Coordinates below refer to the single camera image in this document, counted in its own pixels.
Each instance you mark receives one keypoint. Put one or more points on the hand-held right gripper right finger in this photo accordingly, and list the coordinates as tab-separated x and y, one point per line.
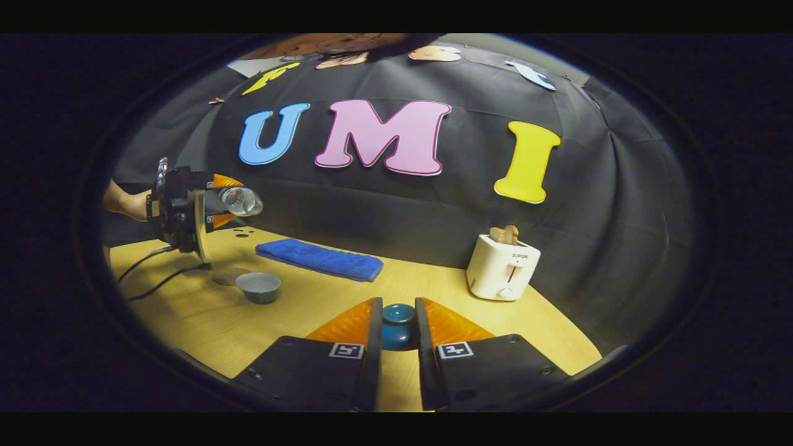
427	371

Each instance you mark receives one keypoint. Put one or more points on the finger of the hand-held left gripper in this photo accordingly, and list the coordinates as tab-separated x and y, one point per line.
220	220
224	181

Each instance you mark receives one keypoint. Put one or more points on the round brown coaster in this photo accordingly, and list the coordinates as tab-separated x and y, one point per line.
226	275

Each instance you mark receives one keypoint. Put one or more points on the toast slice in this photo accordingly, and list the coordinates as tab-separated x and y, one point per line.
503	235

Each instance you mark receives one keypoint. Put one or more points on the white toaster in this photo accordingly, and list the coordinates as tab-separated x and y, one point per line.
502	272

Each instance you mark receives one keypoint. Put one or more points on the black backdrop cloth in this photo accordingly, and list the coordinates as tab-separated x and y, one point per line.
403	210

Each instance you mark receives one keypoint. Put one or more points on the clear plastic water bottle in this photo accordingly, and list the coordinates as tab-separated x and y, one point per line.
241	201

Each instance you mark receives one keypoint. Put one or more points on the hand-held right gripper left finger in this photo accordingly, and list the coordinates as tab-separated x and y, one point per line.
372	371

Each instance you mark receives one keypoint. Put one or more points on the small ceramic teacup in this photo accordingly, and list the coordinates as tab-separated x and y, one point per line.
259	288

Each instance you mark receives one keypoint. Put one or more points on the blue towel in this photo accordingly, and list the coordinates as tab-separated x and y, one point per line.
322	260

